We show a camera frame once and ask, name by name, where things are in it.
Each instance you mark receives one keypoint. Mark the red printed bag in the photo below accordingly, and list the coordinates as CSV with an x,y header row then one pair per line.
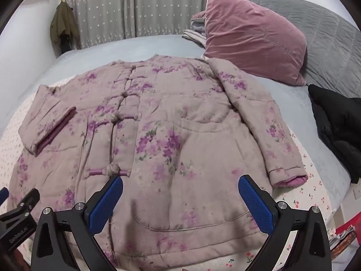
x,y
348,234

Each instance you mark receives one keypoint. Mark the black garment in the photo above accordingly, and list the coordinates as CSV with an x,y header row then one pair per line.
x,y
338,118

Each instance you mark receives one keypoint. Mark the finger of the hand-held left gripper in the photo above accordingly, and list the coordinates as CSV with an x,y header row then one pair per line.
x,y
3,195
28,200

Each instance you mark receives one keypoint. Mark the cherry print white blanket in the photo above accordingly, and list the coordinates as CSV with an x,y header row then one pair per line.
x,y
308,193

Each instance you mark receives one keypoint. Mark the grey quilted headboard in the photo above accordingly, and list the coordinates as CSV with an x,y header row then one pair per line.
x,y
330,39

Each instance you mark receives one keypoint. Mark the floral padded jacket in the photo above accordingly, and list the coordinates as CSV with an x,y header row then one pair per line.
x,y
174,135

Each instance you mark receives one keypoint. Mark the grey dotted curtain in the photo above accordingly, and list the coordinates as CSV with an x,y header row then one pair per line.
x,y
127,8

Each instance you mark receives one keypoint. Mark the pink velvet pillow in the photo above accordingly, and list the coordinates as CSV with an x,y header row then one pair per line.
x,y
251,36

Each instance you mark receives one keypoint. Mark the olive hanging jacket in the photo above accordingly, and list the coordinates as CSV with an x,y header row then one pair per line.
x,y
62,24

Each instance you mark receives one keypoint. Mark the white wall socket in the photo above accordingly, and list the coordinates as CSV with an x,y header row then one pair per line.
x,y
357,194

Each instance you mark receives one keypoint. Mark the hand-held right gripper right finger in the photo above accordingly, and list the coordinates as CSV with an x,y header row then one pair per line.
x,y
257,206

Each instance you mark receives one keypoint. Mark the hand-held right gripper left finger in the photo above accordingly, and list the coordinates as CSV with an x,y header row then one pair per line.
x,y
105,207

